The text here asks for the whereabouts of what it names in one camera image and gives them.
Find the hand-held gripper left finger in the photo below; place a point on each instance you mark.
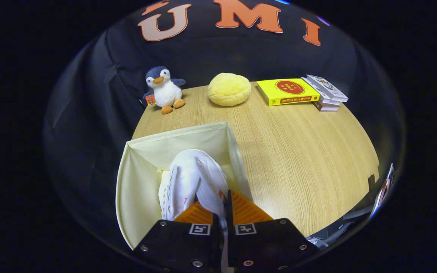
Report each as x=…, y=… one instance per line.
x=180, y=246

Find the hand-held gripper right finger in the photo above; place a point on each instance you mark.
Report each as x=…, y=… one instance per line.
x=227, y=216

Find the cream fabric storage box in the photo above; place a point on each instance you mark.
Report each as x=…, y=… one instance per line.
x=139, y=189

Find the yellow round plush cushion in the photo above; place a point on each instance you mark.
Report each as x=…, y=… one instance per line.
x=229, y=89

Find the penguin plush toy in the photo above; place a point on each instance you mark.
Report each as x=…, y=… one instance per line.
x=164, y=93

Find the yellow book with red circle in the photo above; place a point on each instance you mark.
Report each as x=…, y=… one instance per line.
x=288, y=91

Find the white book with colourful cover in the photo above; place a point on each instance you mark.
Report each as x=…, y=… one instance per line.
x=328, y=89

